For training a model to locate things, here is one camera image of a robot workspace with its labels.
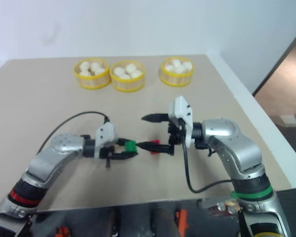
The yellow rimmed bamboo steamer basket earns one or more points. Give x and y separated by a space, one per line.
91 80
176 78
127 84

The white steamed bun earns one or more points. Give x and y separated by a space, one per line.
136 73
99 71
186 65
176 62
125 77
131 67
119 71
170 67
85 65
95 66
84 73

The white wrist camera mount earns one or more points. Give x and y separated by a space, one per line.
105 132
182 106

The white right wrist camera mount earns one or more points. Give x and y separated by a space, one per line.
182 106

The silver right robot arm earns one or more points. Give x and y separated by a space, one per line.
236 148

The green cube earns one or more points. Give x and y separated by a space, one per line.
131 146

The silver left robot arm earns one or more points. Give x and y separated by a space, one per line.
64 146

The orange plastic piece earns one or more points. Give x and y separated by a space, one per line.
182 218
62 232

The shiny metal clutter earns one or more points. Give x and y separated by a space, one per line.
219 206

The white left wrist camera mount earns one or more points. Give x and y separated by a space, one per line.
105 132

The red cube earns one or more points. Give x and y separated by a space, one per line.
155 141

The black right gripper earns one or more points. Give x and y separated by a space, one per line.
175 133

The brown cardboard box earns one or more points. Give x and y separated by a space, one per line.
289 119

